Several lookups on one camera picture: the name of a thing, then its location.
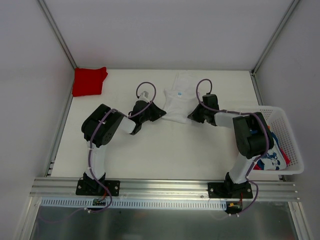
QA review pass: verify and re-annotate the purple cable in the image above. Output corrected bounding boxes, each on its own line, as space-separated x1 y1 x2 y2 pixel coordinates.
87 81 158 215
195 79 271 218

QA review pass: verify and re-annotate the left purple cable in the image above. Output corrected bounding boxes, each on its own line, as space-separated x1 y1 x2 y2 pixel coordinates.
87 81 158 215

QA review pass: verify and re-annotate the white slotted cable duct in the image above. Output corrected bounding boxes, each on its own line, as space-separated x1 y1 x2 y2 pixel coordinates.
40 197 227 211

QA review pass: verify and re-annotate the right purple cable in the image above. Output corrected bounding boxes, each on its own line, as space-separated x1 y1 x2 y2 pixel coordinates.
195 79 271 218

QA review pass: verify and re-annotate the aluminium mounting rail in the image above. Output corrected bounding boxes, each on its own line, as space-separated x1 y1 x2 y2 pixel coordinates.
29 177 301 202

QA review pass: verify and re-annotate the red folded t-shirt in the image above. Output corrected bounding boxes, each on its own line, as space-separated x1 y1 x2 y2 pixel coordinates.
72 67 108 97

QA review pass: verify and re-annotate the white plastic laundry basket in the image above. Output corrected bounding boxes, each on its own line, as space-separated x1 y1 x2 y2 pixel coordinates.
238 105 305 175

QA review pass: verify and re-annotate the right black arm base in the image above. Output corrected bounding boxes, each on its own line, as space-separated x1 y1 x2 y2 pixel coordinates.
207 181 253 199

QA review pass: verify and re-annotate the white t-shirt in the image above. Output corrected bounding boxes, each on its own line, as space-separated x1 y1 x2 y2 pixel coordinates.
162 71 198 125

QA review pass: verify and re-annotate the blue printed t-shirt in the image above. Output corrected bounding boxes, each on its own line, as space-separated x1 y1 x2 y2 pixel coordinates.
253 132 287 171

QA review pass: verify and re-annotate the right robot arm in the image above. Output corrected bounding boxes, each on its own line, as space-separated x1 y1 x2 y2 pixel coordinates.
187 94 274 198

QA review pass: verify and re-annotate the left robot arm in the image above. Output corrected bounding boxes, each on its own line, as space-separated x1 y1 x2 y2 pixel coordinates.
76 100 167 196

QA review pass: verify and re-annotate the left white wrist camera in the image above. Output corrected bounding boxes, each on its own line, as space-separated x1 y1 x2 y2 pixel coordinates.
138 91 150 103

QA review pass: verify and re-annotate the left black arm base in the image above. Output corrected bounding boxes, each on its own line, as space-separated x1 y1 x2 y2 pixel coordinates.
75 179 121 197

